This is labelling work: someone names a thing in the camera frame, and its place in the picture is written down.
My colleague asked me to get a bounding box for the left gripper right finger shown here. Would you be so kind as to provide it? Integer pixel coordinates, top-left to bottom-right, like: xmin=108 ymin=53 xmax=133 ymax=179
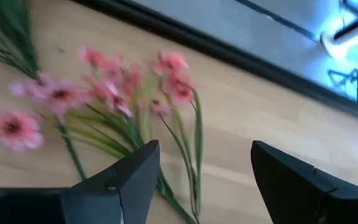
xmin=250 ymin=139 xmax=358 ymax=224

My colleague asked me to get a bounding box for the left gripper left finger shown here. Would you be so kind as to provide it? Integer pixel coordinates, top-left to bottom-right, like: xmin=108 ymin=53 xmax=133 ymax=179
xmin=0 ymin=139 xmax=160 ymax=224

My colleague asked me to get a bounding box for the pink artificial flower bunch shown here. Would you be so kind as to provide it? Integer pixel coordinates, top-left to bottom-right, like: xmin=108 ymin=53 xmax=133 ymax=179
xmin=0 ymin=45 xmax=205 ymax=224

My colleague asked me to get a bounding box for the white artificial flower bunch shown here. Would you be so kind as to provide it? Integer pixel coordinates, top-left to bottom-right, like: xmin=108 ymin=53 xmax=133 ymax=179
xmin=0 ymin=0 xmax=40 ymax=81

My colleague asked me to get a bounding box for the black white panel floor stand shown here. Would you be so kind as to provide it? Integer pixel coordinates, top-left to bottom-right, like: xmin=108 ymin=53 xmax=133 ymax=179
xmin=319 ymin=12 xmax=358 ymax=60

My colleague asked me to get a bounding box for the black aluminium frame rail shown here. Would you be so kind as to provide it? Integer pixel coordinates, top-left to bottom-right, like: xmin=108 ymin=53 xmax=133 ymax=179
xmin=70 ymin=0 xmax=358 ymax=124

